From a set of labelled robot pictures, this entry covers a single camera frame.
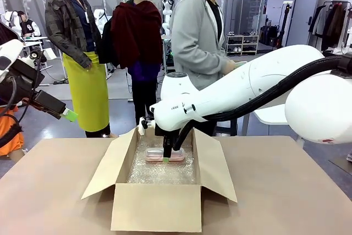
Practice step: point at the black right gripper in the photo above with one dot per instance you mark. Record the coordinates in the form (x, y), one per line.
(169, 141)

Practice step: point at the mannequin with black trousers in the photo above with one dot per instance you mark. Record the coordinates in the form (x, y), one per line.
(143, 94)

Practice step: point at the person's right forearm grey sleeve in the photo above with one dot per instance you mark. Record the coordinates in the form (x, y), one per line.
(209, 61)

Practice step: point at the white background desk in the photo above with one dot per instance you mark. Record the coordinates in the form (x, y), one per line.
(34, 39)

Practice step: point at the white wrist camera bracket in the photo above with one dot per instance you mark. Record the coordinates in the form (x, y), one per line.
(143, 125)

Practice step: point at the clothes rack with coats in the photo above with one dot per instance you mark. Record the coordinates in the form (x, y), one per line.
(330, 23)

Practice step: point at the person's right hand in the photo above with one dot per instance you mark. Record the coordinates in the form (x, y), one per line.
(231, 67)

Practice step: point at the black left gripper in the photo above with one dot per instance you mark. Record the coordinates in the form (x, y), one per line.
(46, 103)

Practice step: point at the clear bubble wrap sheet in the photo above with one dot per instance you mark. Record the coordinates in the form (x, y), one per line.
(159, 173)

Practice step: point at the black upright stand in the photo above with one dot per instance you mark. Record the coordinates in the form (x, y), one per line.
(284, 26)

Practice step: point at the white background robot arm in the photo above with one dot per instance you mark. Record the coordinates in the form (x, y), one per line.
(167, 9)

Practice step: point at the pink translucent glasses case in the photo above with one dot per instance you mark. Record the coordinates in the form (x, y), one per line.
(154, 155)

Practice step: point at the wooden shoe rack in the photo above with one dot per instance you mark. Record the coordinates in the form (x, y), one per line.
(242, 44)

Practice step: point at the white round side table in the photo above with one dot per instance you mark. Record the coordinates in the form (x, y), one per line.
(272, 114)

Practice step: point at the open brown cardboard box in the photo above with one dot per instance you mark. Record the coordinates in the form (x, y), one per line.
(156, 207)

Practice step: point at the seated person in varsity jacket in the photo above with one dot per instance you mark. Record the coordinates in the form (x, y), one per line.
(27, 27)

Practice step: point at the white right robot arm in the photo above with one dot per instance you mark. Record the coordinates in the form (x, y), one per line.
(247, 89)

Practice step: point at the black left wrist mount block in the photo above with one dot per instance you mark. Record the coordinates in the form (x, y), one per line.
(26, 76)

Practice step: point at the orange fabric garment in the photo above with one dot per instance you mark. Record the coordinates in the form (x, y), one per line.
(6, 141)

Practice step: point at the mannequin in dark jacket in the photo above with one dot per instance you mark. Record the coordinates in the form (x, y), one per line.
(68, 26)

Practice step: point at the dark red draped garment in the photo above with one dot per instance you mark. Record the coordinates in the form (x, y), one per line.
(137, 34)

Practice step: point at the person in grey hoodie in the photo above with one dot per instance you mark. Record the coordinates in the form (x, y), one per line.
(192, 31)

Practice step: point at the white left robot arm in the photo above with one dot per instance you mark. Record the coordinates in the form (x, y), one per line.
(11, 52)

